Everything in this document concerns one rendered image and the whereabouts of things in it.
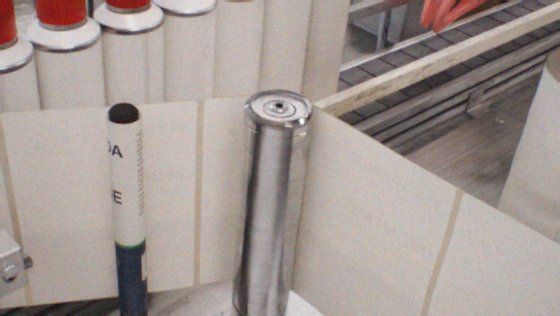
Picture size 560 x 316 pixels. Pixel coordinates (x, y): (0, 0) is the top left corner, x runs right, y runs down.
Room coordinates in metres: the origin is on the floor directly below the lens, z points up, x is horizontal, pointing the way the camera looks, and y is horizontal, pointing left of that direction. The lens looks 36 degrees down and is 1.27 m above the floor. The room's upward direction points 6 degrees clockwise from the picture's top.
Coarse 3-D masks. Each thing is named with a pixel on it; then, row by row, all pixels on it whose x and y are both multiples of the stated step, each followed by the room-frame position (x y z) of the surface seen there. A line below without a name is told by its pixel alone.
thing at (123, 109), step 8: (120, 104) 0.32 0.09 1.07; (128, 104) 0.32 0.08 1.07; (112, 112) 0.31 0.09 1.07; (120, 112) 0.31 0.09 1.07; (128, 112) 0.31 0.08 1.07; (136, 112) 0.31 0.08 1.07; (112, 120) 0.30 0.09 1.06; (120, 120) 0.30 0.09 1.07; (128, 120) 0.30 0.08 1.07; (136, 120) 0.31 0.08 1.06; (144, 312) 0.31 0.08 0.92
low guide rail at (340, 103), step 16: (528, 16) 0.87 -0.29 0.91; (544, 16) 0.88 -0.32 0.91; (496, 32) 0.81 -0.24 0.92; (512, 32) 0.83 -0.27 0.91; (528, 32) 0.86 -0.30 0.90; (448, 48) 0.75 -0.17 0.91; (464, 48) 0.75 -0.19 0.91; (480, 48) 0.78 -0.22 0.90; (416, 64) 0.70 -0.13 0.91; (432, 64) 0.71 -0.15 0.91; (448, 64) 0.73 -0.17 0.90; (368, 80) 0.65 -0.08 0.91; (384, 80) 0.65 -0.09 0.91; (400, 80) 0.67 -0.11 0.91; (416, 80) 0.69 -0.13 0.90; (336, 96) 0.61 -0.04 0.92; (352, 96) 0.62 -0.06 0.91; (368, 96) 0.63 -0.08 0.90; (336, 112) 0.60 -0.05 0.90
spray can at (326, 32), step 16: (320, 0) 0.60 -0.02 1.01; (336, 0) 0.61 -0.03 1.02; (320, 16) 0.60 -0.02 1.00; (336, 16) 0.61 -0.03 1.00; (320, 32) 0.60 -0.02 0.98; (336, 32) 0.61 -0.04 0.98; (320, 48) 0.60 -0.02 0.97; (336, 48) 0.61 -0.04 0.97; (320, 64) 0.60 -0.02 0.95; (336, 64) 0.61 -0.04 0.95; (304, 80) 0.61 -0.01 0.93; (320, 80) 0.61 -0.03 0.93; (336, 80) 0.62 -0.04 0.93; (304, 96) 0.61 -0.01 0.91; (320, 96) 0.61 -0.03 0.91
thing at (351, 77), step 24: (528, 0) 1.01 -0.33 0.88; (552, 0) 1.03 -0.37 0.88; (480, 24) 0.90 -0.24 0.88; (552, 24) 0.93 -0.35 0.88; (408, 48) 0.81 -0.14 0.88; (432, 48) 0.81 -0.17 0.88; (504, 48) 0.84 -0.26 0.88; (360, 72) 0.73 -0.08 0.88; (384, 72) 0.74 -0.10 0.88; (456, 72) 0.76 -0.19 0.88; (384, 96) 0.68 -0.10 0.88; (408, 96) 0.69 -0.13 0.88; (360, 120) 0.63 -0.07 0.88
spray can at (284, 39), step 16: (272, 0) 0.57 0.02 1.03; (288, 0) 0.57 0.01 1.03; (304, 0) 0.58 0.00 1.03; (272, 16) 0.57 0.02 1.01; (288, 16) 0.57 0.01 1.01; (304, 16) 0.58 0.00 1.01; (272, 32) 0.57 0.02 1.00; (288, 32) 0.57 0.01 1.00; (304, 32) 0.58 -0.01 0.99; (272, 48) 0.57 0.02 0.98; (288, 48) 0.57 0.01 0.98; (304, 48) 0.58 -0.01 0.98; (272, 64) 0.57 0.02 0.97; (288, 64) 0.57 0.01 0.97; (304, 64) 0.59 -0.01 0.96; (272, 80) 0.57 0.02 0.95; (288, 80) 0.57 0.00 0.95
